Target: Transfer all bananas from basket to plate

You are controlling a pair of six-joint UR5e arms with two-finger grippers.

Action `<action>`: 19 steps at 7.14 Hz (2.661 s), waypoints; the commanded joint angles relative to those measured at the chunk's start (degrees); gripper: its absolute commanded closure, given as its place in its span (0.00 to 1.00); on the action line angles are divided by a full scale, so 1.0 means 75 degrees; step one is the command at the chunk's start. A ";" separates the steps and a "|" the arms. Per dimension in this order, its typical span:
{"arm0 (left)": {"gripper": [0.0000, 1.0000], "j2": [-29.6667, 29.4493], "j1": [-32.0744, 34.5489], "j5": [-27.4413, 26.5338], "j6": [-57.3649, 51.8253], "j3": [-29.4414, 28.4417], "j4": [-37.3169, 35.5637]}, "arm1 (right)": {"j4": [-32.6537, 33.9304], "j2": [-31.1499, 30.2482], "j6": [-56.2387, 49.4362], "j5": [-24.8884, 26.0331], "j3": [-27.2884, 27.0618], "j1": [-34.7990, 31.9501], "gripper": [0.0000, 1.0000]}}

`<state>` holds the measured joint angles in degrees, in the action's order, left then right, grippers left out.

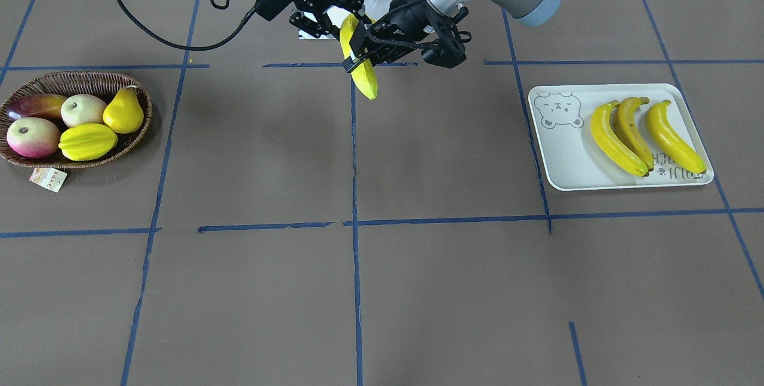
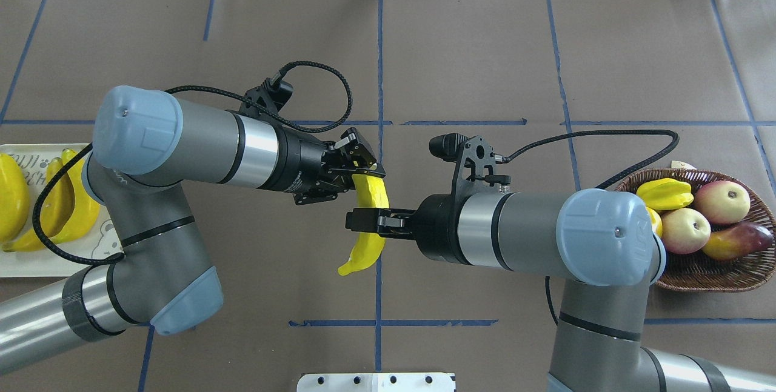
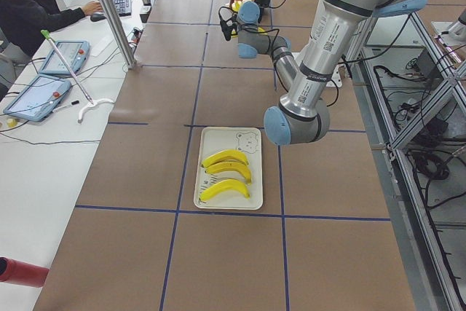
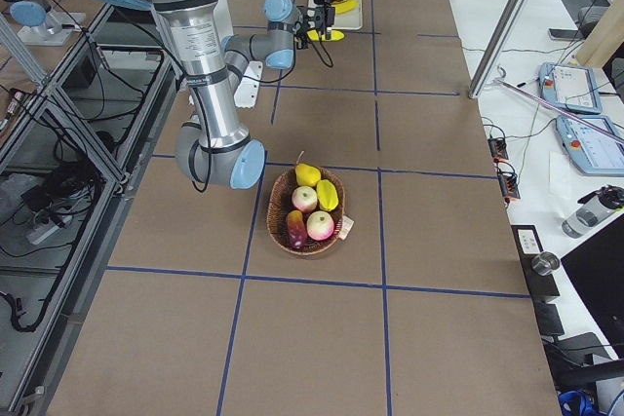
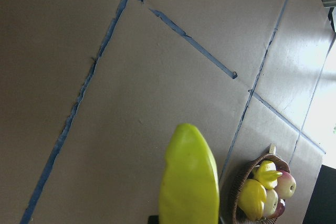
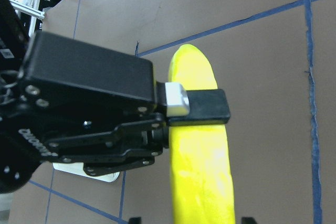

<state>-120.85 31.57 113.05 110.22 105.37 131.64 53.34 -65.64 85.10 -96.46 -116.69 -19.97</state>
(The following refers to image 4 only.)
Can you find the clear water bottle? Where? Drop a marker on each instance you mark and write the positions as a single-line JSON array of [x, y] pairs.
[[595, 207]]

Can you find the pink white apple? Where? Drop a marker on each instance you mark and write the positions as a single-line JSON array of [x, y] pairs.
[[319, 225]]

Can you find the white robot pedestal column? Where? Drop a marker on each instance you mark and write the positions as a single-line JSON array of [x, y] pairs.
[[229, 21]]

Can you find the paper price tag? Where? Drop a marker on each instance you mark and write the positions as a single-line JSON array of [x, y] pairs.
[[346, 226]]

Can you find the small metal cup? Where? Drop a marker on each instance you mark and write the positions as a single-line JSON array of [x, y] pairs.
[[545, 263]]

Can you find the yellow pear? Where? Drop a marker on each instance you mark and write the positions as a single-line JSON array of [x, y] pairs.
[[305, 174]]

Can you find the near teach pendant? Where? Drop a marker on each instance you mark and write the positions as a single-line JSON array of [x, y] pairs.
[[588, 145]]

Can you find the yellow star fruit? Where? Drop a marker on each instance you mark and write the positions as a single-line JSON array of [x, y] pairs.
[[327, 195]]

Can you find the long reach stick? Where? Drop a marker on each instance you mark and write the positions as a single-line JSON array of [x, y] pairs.
[[498, 81]]

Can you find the teach pendant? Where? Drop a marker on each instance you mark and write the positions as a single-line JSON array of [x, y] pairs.
[[588, 145], [570, 87]]

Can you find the brown wicker basket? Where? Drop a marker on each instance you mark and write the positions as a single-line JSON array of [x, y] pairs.
[[280, 204]]

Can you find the aluminium frame post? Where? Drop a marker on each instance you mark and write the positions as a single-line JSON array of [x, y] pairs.
[[494, 48]]

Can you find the curved yellow banana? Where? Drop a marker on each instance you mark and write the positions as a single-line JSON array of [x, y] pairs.
[[343, 7]]

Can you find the far teach pendant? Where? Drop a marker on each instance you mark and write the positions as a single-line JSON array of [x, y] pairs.
[[570, 87]]

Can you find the white bear print tray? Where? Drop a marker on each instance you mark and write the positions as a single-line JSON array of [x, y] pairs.
[[351, 21]]

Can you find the dark red fruit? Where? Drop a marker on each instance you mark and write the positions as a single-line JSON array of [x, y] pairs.
[[296, 229]]

